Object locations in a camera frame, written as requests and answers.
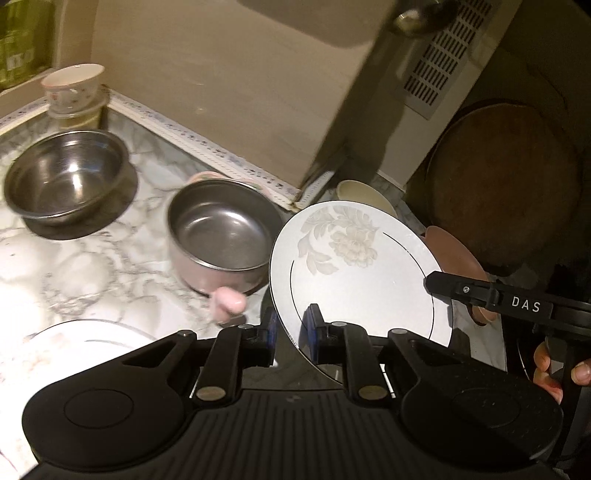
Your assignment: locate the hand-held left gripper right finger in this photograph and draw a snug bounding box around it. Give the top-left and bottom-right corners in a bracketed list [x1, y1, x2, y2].
[300, 303, 463, 408]

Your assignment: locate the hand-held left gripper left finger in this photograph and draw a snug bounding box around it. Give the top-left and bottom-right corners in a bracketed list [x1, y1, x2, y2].
[121, 307, 280, 408]

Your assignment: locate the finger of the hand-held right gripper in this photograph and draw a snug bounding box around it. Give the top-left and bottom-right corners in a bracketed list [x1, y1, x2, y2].
[425, 271, 555, 325]

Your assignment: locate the white floral plate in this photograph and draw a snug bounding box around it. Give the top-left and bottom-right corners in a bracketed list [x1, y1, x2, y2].
[269, 200, 455, 384]

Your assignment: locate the steel bowl pink outside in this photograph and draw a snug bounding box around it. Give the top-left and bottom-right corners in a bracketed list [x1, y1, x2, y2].
[167, 180, 283, 325]

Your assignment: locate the person's right hand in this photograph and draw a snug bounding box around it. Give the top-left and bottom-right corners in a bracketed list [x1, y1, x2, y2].
[532, 340, 591, 405]

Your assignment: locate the round wooden cutting board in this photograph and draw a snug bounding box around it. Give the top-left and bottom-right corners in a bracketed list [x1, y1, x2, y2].
[425, 102, 583, 274]

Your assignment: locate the cream bowl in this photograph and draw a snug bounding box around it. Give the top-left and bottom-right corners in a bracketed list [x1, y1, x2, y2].
[336, 180, 399, 220]

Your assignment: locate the plain white plate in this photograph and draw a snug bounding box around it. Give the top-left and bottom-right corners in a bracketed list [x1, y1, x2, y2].
[0, 319, 158, 462]

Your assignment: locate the steel bowl grey outside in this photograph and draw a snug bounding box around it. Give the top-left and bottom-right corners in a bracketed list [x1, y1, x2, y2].
[4, 130, 130, 220]

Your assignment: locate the metal ladle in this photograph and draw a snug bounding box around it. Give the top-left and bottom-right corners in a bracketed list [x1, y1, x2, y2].
[388, 0, 461, 37]

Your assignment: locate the white floral cup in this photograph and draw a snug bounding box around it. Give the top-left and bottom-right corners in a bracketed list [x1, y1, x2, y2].
[41, 64, 106, 114]

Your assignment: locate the green glass jar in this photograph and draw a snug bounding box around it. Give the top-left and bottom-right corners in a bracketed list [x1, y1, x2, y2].
[0, 0, 61, 91]

